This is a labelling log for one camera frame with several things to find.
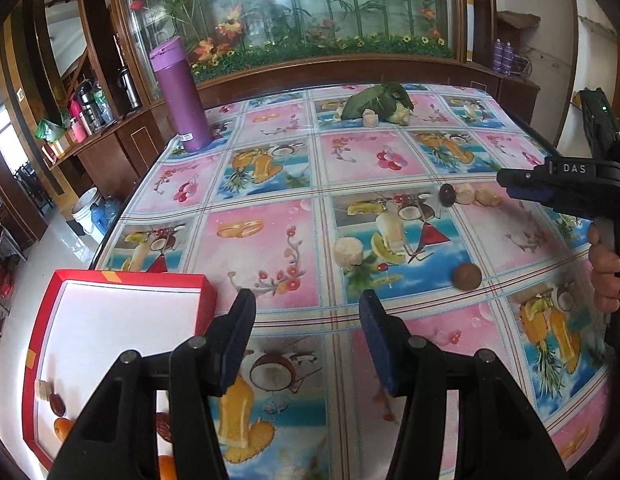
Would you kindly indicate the brown round fruit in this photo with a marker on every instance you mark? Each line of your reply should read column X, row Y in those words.
column 466, row 276

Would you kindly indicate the white bucket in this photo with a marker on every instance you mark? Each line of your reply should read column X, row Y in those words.
column 84, row 212

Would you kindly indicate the artificial flower display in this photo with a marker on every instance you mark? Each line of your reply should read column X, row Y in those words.
column 290, row 10

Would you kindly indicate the black steel thermos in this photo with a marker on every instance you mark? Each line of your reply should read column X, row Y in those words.
column 85, row 106

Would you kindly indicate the brown wooden slab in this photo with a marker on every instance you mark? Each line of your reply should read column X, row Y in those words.
column 516, row 19

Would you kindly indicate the small purple bottle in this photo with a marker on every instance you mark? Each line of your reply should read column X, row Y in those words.
column 509, row 57
column 498, row 55

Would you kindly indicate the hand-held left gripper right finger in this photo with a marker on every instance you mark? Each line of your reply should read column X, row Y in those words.
column 385, row 345

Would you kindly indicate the pink bottle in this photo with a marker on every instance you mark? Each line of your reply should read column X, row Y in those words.
column 76, row 124

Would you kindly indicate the wooden display cabinet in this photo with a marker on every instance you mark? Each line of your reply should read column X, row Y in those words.
column 114, row 155

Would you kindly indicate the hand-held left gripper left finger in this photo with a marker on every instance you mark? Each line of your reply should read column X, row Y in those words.
column 234, row 345

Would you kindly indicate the round beige cake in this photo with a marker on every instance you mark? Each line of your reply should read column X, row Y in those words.
column 351, row 251

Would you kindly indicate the red cardboard box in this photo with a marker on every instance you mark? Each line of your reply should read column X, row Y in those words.
column 114, row 320

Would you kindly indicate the small beige chunk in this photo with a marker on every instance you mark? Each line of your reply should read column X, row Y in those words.
column 43, row 389

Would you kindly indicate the fruit print tablecloth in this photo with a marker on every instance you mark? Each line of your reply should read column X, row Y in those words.
column 290, row 170

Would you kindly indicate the green leafy vegetable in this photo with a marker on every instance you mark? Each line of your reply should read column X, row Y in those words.
column 377, row 101

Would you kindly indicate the green bag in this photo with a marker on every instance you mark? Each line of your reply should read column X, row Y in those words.
column 49, row 130

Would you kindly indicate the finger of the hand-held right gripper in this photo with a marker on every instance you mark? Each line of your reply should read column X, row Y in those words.
column 540, row 196
column 522, row 178

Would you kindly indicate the pale beige chunk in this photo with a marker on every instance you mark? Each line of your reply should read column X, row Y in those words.
column 371, row 119

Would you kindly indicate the person's right hand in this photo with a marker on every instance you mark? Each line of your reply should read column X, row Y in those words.
column 605, row 275

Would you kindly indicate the orange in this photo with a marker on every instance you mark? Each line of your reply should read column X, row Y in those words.
column 165, row 466
column 62, row 429

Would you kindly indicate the dark red date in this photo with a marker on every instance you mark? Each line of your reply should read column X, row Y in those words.
column 446, row 194

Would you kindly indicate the blue water jug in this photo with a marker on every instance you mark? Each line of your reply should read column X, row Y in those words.
column 105, row 214

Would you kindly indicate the clear plastic bottle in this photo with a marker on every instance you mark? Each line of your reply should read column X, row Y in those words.
column 103, row 105

